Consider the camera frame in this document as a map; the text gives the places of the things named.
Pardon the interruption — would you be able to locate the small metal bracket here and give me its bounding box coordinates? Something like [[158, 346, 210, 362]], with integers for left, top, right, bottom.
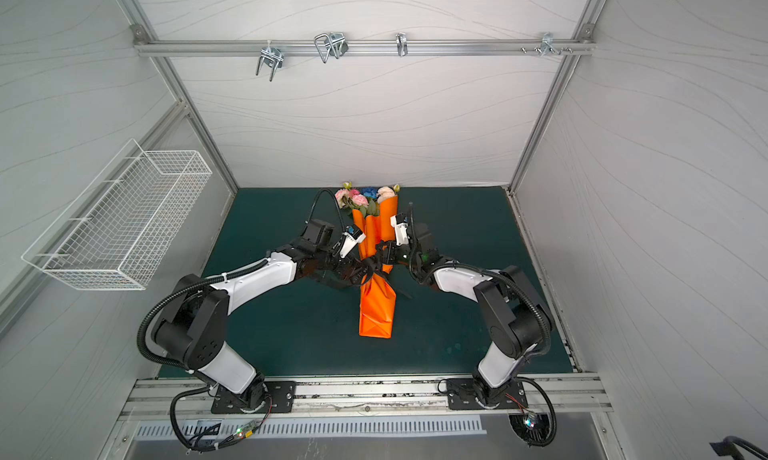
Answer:
[[395, 33, 408, 58]]

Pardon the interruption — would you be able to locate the right metal bolt clamp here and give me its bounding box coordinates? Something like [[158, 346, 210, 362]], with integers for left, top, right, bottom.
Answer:
[[520, 33, 574, 57]]

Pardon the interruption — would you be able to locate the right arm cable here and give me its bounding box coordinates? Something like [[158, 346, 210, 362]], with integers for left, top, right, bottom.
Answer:
[[506, 375, 559, 448]]

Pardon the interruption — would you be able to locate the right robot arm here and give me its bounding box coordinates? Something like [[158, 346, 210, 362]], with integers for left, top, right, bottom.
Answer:
[[377, 240, 554, 409]]

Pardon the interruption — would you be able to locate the pink fake flower spray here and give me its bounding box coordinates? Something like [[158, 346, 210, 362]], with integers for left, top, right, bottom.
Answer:
[[334, 182, 361, 210]]

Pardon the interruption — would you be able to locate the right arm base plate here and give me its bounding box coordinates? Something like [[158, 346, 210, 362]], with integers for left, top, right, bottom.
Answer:
[[437, 377, 528, 412]]

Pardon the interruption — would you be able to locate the middle metal u-bolt clamp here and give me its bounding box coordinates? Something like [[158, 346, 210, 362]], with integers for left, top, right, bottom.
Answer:
[[313, 32, 349, 64]]

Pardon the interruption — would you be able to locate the aluminium front rail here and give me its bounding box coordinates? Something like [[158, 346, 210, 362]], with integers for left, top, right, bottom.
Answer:
[[118, 373, 614, 421]]

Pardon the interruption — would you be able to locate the black cable bottom right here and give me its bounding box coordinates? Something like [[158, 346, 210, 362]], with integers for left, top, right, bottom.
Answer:
[[709, 435, 768, 460]]

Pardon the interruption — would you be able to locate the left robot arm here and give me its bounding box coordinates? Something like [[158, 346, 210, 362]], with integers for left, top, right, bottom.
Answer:
[[136, 245, 373, 410]]

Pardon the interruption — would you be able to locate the black strap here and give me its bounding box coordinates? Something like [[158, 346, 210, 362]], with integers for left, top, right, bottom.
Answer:
[[317, 255, 415, 300]]

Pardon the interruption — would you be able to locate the peach fake flower spray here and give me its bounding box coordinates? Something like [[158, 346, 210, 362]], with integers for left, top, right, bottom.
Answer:
[[377, 185, 400, 203]]

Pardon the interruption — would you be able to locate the orange wrapping paper sheet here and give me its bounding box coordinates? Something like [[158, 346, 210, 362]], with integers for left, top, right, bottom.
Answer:
[[352, 196, 398, 339]]

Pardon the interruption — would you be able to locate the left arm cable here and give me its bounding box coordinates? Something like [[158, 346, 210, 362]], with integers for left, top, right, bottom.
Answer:
[[168, 384, 274, 453]]

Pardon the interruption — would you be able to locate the white vent grille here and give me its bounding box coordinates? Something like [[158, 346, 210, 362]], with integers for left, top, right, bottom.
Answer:
[[134, 415, 487, 441]]

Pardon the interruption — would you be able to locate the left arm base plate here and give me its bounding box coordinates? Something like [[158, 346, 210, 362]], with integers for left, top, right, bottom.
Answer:
[[211, 381, 297, 414]]

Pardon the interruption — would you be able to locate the metal u-bolt clamp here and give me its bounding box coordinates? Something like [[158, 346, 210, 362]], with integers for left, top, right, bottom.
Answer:
[[255, 46, 284, 82], [313, 32, 349, 64]]

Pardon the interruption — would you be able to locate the blue fake rose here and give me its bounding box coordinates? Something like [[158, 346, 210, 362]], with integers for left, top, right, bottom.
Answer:
[[360, 187, 378, 202]]

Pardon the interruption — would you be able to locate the aluminium top crossbar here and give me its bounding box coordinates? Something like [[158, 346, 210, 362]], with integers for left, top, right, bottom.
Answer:
[[134, 37, 596, 58]]

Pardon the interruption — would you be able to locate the left metal u-bolt clamp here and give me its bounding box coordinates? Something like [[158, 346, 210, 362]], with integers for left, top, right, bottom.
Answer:
[[255, 46, 284, 82]]

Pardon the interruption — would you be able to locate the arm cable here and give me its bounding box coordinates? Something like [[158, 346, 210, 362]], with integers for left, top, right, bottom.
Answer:
[[506, 375, 559, 448], [168, 384, 274, 453]]

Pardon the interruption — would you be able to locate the white wire basket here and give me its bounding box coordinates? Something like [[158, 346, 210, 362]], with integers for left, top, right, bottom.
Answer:
[[21, 139, 212, 291]]

